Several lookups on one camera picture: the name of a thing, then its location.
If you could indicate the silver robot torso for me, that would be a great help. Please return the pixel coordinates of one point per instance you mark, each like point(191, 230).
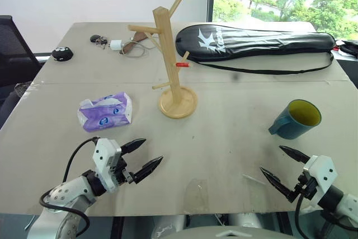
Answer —
point(232, 234)

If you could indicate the white charger plug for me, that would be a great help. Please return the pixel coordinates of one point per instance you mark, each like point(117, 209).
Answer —
point(115, 45)

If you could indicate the brown leather pouch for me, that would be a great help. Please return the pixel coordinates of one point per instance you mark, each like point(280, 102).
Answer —
point(139, 37)

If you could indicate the black round device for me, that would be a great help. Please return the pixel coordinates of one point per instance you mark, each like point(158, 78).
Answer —
point(62, 53)

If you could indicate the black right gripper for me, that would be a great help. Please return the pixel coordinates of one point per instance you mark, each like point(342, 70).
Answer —
point(306, 187)

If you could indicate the purple tissue pack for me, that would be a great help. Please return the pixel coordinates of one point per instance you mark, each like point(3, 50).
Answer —
point(107, 113)

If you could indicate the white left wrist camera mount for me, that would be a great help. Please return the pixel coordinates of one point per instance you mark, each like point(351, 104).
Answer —
point(104, 152)

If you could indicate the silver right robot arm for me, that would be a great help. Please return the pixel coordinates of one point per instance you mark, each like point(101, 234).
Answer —
point(332, 198)

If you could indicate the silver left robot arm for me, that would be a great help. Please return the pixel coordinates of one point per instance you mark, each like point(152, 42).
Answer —
point(64, 191)

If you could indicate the wooden mug tree stand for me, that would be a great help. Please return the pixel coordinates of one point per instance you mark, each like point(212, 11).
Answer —
point(169, 62)

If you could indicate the black table leg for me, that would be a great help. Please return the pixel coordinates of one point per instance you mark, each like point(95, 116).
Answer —
point(118, 227)

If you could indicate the black key bunch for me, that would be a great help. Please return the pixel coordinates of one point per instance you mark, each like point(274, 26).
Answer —
point(96, 38)

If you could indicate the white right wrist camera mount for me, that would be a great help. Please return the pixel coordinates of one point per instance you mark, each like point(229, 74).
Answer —
point(321, 172)

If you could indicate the black cloth item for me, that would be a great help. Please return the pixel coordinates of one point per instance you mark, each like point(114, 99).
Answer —
point(348, 48)

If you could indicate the blue mug yellow inside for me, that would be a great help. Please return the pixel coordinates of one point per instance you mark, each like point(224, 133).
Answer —
point(289, 130)

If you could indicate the black office chair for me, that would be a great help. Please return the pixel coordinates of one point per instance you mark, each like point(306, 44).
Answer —
point(14, 54)

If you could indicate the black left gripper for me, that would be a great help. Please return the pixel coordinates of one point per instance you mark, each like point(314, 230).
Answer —
point(121, 173)

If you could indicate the black racket bag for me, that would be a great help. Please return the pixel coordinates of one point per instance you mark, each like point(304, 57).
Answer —
point(251, 41)

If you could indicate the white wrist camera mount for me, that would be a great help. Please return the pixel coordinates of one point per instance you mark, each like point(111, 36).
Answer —
point(321, 172)
point(104, 152)

